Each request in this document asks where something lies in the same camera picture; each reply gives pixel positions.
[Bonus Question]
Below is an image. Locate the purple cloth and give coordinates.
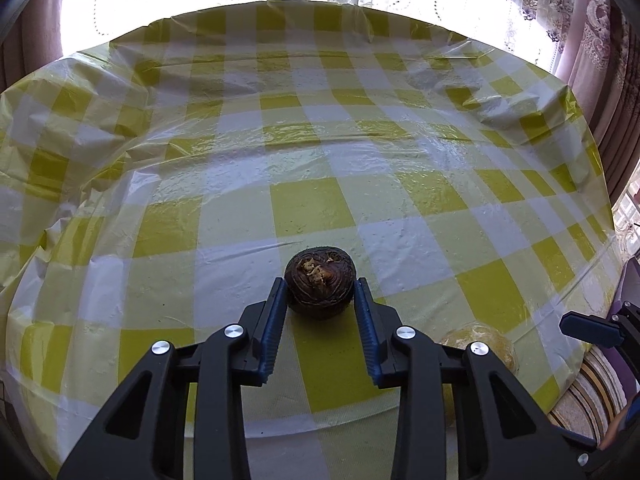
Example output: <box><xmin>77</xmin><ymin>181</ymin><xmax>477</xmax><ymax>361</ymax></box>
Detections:
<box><xmin>602</xmin><ymin>255</ymin><xmax>640</xmax><ymax>396</ymax></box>

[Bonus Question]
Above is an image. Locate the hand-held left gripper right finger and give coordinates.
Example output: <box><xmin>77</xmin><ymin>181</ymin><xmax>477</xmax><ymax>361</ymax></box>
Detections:
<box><xmin>353</xmin><ymin>277</ymin><xmax>583</xmax><ymax>480</ymax></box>

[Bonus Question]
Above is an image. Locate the dark pink curtain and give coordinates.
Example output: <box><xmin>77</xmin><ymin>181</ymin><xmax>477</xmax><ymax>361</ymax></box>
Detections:
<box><xmin>0</xmin><ymin>0</ymin><xmax>96</xmax><ymax>93</ymax></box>

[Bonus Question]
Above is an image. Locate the yellow checked plastic tablecloth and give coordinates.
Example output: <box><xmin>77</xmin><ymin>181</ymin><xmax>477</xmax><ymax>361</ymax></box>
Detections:
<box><xmin>0</xmin><ymin>0</ymin><xmax>621</xmax><ymax>480</ymax></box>

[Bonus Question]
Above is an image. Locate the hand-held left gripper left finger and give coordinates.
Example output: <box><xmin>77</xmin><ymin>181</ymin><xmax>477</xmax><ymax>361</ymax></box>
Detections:
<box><xmin>57</xmin><ymin>278</ymin><xmax>289</xmax><ymax>480</ymax></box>

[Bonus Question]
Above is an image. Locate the dark brown water chestnut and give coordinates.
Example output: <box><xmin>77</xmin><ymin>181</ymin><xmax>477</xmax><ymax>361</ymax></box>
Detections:
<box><xmin>284</xmin><ymin>246</ymin><xmax>357</xmax><ymax>320</ymax></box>

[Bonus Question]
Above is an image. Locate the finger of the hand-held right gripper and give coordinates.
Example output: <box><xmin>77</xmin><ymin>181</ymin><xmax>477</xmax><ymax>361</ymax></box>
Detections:
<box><xmin>559</xmin><ymin>301</ymin><xmax>640</xmax><ymax>349</ymax></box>
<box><xmin>547</xmin><ymin>410</ymin><xmax>640</xmax><ymax>480</ymax></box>

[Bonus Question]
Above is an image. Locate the striped woven cloth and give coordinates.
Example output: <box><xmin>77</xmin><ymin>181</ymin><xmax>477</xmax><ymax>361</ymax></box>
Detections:
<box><xmin>547</xmin><ymin>342</ymin><xmax>628</xmax><ymax>443</ymax></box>

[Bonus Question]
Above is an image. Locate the yellow-green wrapped apple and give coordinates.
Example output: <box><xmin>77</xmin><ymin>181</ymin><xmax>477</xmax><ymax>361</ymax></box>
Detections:
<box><xmin>439</xmin><ymin>323</ymin><xmax>518</xmax><ymax>428</ymax></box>

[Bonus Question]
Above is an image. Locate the pink patterned curtain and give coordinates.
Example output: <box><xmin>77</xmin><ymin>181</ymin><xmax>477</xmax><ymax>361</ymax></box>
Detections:
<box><xmin>550</xmin><ymin>0</ymin><xmax>640</xmax><ymax>206</ymax></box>

